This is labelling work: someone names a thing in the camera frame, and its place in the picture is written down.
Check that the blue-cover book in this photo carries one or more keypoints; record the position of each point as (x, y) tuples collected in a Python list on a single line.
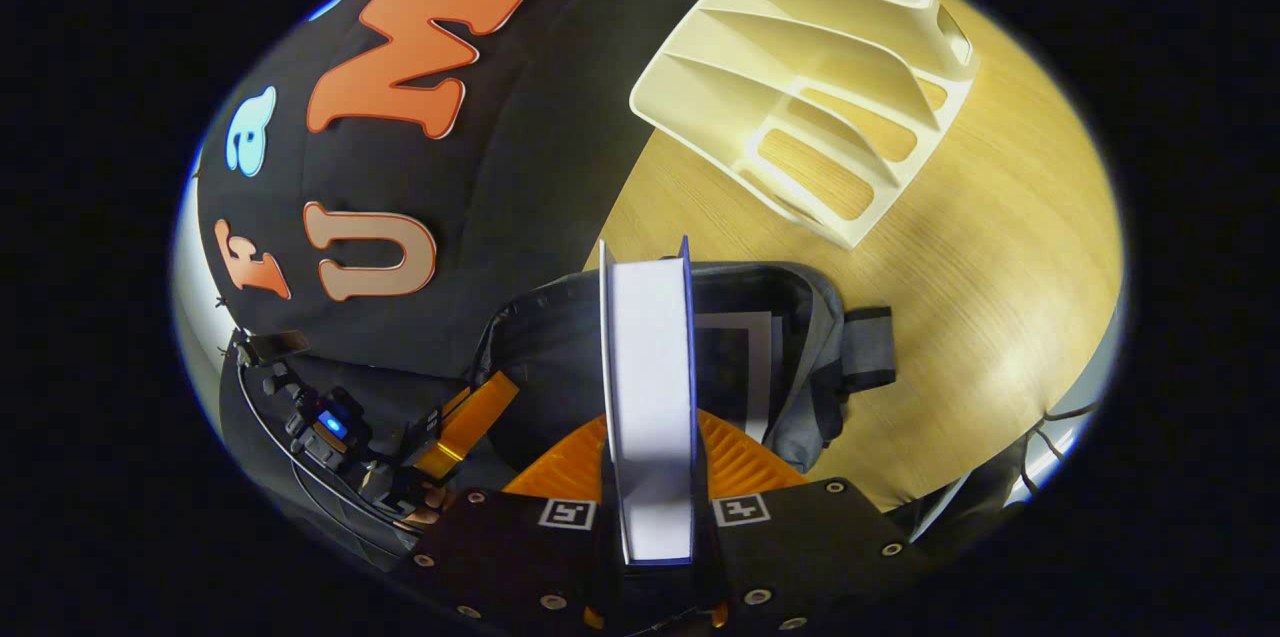
[(650, 367)]

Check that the dark grey schoolbag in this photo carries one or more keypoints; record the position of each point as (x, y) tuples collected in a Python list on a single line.
[(560, 347)]

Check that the cream plastic bookshelf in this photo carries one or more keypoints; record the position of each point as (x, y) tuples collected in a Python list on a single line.
[(780, 47)]

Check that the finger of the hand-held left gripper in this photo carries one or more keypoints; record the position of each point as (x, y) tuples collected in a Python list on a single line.
[(470, 422)]

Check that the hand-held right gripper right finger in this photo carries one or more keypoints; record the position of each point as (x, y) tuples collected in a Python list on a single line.
[(810, 557)]

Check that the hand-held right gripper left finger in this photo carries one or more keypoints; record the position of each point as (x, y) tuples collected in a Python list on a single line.
[(500, 557)]

